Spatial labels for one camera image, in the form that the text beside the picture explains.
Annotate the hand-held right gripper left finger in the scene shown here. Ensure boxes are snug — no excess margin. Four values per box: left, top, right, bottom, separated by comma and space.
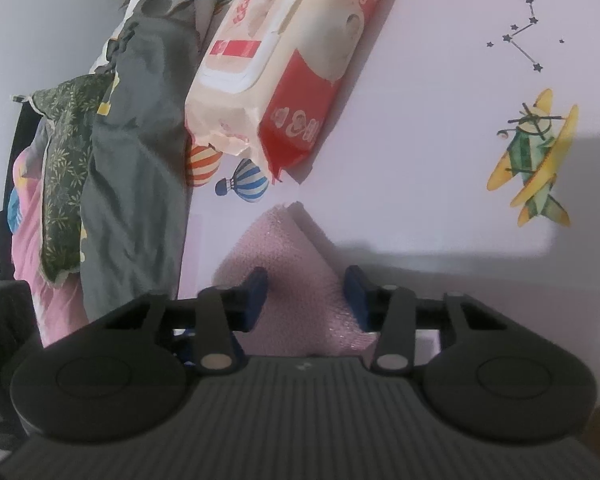
87, 266, 270, 376

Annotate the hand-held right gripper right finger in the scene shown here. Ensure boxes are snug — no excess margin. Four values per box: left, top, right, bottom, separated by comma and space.
344, 265, 511, 375

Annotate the pink towel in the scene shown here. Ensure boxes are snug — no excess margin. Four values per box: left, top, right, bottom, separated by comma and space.
212, 201, 382, 358

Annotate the grey cloth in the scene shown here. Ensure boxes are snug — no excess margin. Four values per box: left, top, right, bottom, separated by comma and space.
80, 10, 202, 324

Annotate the green patterned cloth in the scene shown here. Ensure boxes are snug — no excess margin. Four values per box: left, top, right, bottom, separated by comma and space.
12, 74, 119, 284

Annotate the red and cream wipes pack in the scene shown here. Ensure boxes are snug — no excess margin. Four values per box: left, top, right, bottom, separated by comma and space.
184, 0, 399, 185

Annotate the cardboard box with handle hole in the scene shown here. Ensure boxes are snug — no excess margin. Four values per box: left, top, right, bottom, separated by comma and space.
172, 0, 600, 361

